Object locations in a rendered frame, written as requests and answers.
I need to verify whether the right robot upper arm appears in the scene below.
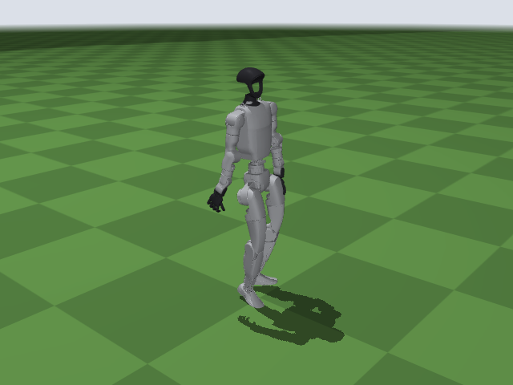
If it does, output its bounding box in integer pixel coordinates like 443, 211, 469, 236
224, 110, 245, 163

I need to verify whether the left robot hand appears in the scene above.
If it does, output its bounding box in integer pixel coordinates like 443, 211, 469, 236
273, 168, 286, 195

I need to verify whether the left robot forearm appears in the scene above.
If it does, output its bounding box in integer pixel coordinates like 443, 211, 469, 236
270, 143, 285, 176

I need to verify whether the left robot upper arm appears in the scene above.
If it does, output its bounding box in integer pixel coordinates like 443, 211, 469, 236
266, 101, 283, 147

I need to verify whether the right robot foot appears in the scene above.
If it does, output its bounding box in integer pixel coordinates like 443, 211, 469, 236
237, 283, 265, 308

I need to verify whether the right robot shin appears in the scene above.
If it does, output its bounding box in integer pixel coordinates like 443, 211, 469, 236
243, 242, 264, 294

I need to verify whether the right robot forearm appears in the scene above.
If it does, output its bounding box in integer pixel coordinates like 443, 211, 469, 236
215, 152, 235, 194

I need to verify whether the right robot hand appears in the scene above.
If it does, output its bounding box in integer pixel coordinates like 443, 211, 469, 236
207, 188, 227, 213

